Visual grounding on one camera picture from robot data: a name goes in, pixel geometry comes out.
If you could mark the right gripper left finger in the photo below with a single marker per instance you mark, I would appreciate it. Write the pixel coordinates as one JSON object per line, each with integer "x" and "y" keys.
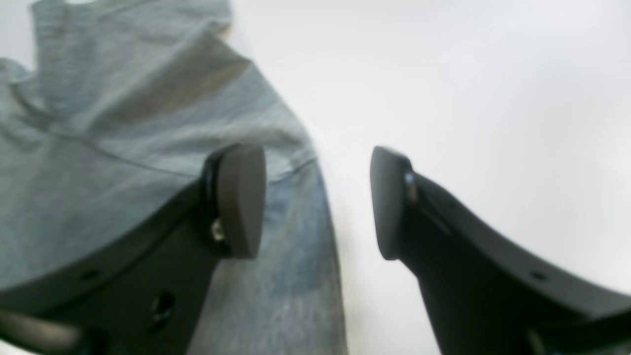
{"x": 143, "y": 294}

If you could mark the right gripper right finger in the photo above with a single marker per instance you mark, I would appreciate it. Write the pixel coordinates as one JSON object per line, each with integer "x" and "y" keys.
{"x": 483, "y": 293}

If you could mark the heather grey T-shirt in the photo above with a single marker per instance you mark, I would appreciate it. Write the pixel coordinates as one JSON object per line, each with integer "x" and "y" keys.
{"x": 128, "y": 100}

